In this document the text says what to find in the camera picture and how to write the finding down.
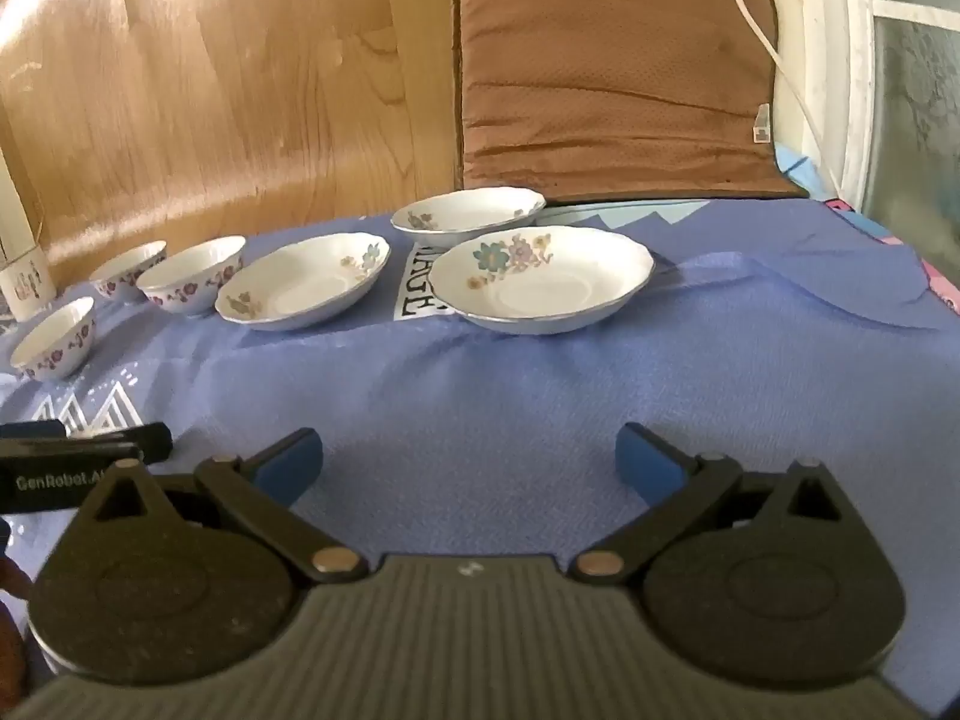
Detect white cable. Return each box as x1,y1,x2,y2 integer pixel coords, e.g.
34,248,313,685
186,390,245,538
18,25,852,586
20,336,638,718
701,0,848,200

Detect white bowl purple flowers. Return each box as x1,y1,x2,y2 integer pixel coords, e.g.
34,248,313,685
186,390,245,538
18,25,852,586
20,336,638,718
136,235,248,319
9,295,97,382
88,241,168,305

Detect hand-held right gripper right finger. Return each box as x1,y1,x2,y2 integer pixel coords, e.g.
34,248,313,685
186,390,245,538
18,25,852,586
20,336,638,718
570,424,875,585

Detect brown floor mat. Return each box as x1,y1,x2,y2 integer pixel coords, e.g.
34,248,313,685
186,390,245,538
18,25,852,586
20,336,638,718
450,0,812,203

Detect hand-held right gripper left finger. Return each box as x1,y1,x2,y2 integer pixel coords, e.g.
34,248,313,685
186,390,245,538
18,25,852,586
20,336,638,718
75,427,369,585

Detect white patterned cup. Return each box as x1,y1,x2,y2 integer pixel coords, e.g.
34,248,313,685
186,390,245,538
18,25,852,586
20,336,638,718
0,244,55,320

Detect white window with frosted glass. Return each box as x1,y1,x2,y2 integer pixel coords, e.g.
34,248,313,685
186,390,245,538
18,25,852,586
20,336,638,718
795,0,960,241

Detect person's left hand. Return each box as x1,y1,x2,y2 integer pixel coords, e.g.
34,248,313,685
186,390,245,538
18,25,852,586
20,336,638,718
0,556,34,698

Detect blue printed bedsheet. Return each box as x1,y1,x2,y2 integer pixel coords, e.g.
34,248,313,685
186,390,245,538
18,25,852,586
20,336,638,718
0,199,960,691

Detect wooden headboard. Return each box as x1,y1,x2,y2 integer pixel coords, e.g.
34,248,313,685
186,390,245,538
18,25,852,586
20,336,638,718
0,0,466,290

